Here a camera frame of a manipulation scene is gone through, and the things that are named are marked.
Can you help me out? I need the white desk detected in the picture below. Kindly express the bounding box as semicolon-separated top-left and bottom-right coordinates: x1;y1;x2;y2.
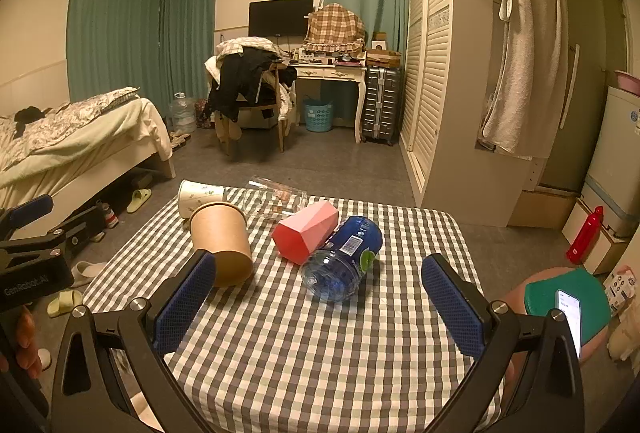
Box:
293;62;367;144

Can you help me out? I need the wooden chair with clothes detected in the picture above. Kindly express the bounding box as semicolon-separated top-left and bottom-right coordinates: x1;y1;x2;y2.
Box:
204;36;297;150

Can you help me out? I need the green slipper under bed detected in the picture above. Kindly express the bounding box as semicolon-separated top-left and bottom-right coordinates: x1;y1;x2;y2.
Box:
126;188;152;214

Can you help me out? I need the brown paper cup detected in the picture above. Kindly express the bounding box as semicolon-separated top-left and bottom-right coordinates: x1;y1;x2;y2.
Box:
189;201;254;288

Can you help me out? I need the blue plastic water bottle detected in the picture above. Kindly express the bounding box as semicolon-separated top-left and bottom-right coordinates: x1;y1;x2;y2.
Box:
300;215;383;303

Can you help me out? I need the silver black suitcase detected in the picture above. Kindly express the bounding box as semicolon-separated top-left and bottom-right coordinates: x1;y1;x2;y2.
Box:
361;67;401;146

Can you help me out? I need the blue laundry basket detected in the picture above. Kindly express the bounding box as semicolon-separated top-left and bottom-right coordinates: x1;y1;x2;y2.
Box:
304;99;333;133

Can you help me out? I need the white slipper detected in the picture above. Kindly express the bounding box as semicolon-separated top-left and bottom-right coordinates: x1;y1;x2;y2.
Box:
72;261;106;288

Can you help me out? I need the grey checkered tablecloth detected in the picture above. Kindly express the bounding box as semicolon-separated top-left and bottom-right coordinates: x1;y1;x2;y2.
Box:
81;186;504;433

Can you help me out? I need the red bottle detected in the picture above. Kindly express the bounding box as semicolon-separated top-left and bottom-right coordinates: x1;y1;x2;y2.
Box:
565;205;604;265

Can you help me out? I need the person's left hand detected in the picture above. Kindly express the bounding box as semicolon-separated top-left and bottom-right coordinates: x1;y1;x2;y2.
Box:
14;306;42;379

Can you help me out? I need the clear glass cup with prints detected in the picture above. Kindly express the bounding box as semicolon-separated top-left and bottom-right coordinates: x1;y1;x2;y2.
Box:
247;176;309;221

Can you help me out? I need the green slipper near table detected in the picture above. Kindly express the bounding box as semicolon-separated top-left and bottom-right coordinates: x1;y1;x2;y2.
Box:
47;289;82;318

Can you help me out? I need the teal curtain left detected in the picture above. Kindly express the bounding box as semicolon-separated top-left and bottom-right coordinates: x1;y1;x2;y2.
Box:
66;0;216;115

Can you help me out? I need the plaid blanket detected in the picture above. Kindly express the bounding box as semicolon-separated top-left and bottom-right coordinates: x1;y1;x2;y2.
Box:
305;3;366;54

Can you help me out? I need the large clear water jug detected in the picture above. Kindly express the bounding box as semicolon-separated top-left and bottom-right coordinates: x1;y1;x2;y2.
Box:
169;92;198;134

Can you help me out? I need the white patterned paper cup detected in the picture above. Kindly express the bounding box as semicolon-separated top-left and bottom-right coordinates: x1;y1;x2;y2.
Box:
178;179;226;219

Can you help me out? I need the black monitor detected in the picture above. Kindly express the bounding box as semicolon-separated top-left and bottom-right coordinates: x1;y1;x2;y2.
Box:
248;0;314;37

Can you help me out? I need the white louvered wardrobe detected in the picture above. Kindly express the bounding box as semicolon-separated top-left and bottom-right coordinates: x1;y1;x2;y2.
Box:
400;0;529;227

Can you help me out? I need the green cushioned stool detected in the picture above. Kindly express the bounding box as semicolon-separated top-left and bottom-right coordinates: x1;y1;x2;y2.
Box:
503;267;612;364

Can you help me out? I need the white refrigerator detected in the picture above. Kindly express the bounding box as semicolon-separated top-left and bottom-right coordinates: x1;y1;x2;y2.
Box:
580;87;640;238

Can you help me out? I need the pink hexagonal cup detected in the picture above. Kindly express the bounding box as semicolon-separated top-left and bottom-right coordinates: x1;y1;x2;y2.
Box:
272;200;338;265

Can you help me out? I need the hanging white towel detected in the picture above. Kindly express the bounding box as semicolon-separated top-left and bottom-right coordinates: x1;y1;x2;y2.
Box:
480;0;568;160

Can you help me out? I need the bed with patterned bedding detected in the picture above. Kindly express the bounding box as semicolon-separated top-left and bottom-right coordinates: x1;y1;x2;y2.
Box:
1;87;175;238

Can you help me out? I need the smartphone with lit screen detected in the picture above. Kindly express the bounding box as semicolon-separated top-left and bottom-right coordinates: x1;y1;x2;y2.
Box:
555;290;582;358

